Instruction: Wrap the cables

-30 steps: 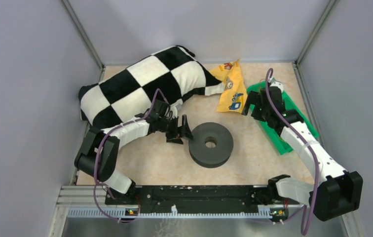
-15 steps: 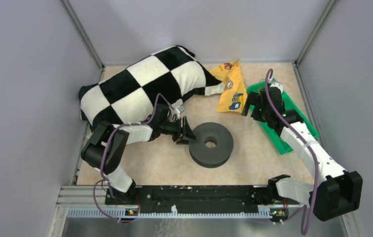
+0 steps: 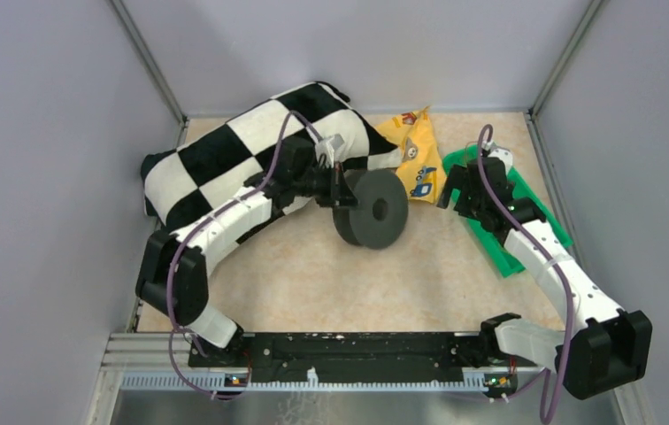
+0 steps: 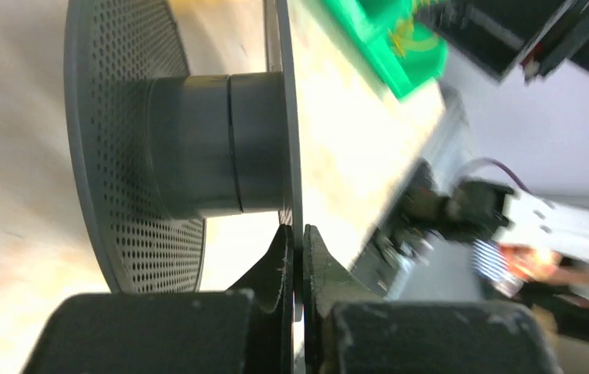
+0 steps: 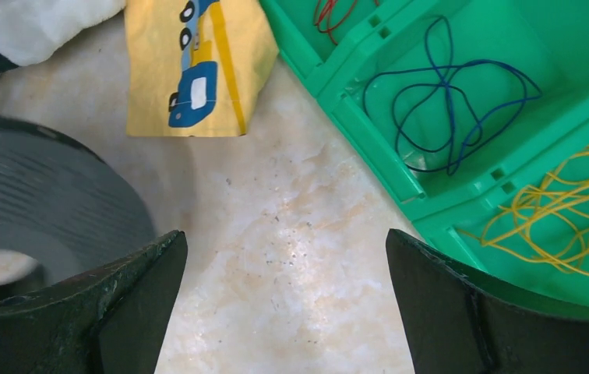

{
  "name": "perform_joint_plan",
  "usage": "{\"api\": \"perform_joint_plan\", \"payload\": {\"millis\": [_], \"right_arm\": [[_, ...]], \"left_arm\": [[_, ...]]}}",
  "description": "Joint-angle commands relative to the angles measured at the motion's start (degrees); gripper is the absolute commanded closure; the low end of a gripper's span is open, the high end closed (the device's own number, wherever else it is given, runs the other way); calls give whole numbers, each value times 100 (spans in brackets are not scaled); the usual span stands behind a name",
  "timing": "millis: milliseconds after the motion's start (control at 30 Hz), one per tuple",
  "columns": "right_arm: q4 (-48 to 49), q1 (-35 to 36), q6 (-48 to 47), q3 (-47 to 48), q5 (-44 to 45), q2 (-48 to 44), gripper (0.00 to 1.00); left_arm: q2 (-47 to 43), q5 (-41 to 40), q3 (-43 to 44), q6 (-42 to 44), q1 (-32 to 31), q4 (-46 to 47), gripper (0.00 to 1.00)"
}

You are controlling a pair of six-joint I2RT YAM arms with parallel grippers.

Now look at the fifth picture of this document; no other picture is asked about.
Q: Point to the yellow cartoon print cloth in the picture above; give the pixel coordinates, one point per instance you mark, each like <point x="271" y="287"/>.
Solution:
<point x="196" y="67"/>

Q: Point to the black white checkered pillow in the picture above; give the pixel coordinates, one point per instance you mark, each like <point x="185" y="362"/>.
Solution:
<point x="31" y="31"/>

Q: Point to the grey plastic cable spool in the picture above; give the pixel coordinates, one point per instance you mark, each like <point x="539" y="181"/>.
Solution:
<point x="63" y="206"/>

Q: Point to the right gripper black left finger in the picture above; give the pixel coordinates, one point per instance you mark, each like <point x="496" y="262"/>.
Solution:
<point x="111" y="319"/>

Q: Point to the green three-compartment plastic bin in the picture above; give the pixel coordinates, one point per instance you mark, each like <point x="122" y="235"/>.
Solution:
<point x="474" y="115"/>

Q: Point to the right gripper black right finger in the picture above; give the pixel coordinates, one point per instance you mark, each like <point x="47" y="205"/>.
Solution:
<point x="458" y="319"/>

